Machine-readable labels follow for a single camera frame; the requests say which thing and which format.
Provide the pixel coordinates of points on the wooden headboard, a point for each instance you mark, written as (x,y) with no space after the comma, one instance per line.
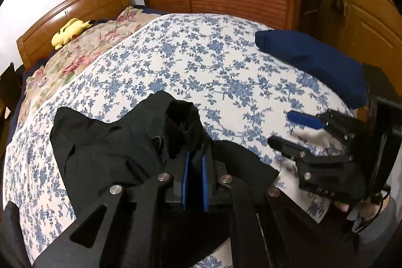
(78,7)

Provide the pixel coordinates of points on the pink floral quilt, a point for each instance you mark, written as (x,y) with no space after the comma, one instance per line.
(78,54)

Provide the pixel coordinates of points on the person's right hand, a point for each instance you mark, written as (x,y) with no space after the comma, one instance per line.
(342,208)

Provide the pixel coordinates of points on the blue floral bed sheet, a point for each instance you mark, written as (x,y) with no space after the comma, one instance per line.
(204,67)

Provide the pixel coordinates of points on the person's leg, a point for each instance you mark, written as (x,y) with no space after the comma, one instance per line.
(12,233)

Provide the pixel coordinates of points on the black coat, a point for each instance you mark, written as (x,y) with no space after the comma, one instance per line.
(103,155)

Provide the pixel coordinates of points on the wooden door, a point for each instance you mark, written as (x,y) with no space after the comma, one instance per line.
(370,23)

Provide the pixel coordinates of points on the navy blue pillow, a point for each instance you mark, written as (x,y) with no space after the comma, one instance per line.
(314,57)

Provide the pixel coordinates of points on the person's right forearm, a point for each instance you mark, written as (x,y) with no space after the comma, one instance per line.
(383,217)

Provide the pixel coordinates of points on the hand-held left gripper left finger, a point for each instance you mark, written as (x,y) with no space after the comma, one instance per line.
(186,175)

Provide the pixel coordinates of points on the yellow plush toy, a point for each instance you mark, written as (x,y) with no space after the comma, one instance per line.
(67,32)

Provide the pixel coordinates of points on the dark chair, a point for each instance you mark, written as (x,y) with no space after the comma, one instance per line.
(9,86)

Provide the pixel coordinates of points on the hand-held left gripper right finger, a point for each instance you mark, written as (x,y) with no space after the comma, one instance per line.
(205,184)

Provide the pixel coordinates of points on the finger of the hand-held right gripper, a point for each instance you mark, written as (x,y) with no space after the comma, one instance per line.
(304,120)
(285,147)

